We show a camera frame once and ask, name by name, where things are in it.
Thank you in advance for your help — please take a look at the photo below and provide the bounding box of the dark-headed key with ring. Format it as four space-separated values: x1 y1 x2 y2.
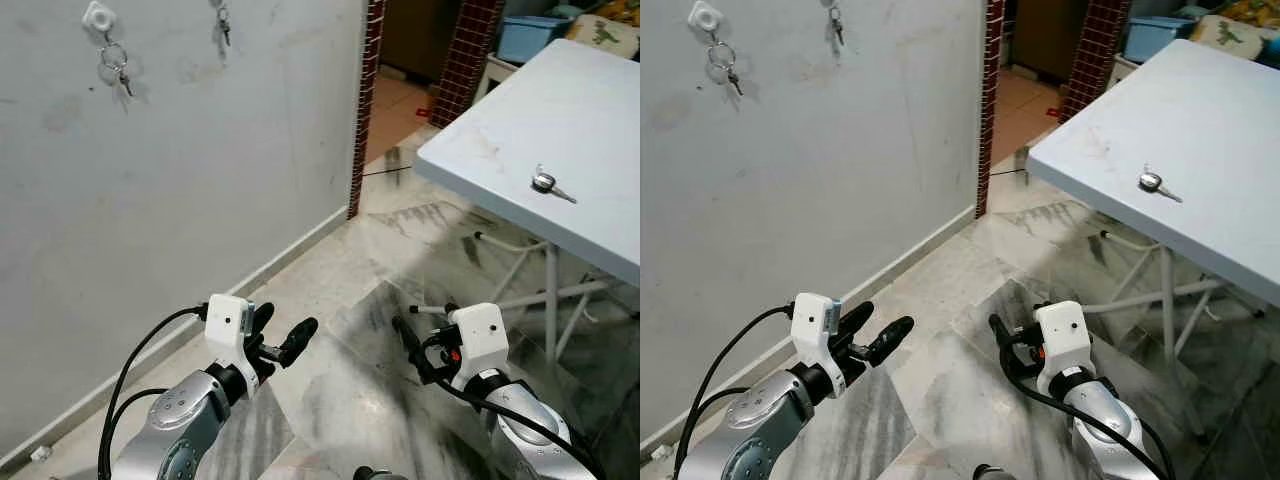
1138 163 1184 204
530 163 579 205

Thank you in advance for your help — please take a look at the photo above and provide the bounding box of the white folding table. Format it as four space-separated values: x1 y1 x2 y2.
1026 38 1280 306
414 38 641 289

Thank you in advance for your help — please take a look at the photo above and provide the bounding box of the red brick pillar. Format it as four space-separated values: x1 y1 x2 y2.
428 0 507 129
1058 0 1133 123

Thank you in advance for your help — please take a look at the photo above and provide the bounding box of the brown wooden door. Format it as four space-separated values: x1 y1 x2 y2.
380 0 466 81
1005 0 1091 81

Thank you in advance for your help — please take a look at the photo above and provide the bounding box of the blue plastic bin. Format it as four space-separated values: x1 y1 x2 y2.
497 14 573 65
1122 14 1196 63

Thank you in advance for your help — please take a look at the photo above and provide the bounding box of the dinosaur print cushion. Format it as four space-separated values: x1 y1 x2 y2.
1190 14 1280 61
565 13 641 61

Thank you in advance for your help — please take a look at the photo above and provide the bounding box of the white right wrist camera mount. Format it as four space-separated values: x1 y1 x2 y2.
448 303 510 391
1033 300 1091 396

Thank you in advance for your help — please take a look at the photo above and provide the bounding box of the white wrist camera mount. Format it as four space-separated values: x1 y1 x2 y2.
448 303 510 391
790 292 843 373
204 294 259 373
1033 300 1091 396

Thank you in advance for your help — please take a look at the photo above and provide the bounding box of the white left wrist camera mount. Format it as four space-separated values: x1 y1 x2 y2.
204 294 259 373
790 292 843 373

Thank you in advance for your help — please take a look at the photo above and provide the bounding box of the white wall skirting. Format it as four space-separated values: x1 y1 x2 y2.
640 206 979 453
0 208 351 473

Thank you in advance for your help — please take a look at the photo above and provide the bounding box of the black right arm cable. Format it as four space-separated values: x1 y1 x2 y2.
1005 345 1176 480
425 340 606 480

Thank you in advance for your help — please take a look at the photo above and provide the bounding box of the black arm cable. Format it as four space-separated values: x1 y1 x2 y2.
97 305 209 480
425 340 606 480
1005 345 1176 480
673 305 796 480

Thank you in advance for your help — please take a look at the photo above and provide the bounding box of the white metal table frame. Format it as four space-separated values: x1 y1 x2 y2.
408 228 641 366
1035 228 1271 441

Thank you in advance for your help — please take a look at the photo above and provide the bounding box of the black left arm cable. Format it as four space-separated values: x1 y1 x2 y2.
673 305 796 480
97 305 209 480

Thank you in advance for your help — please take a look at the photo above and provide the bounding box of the red brick wall edge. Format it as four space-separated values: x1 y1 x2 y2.
346 0 387 220
975 0 1006 219

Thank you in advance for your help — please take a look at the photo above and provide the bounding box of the hanging key ring with keys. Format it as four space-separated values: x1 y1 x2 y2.
707 30 745 98
97 30 134 98

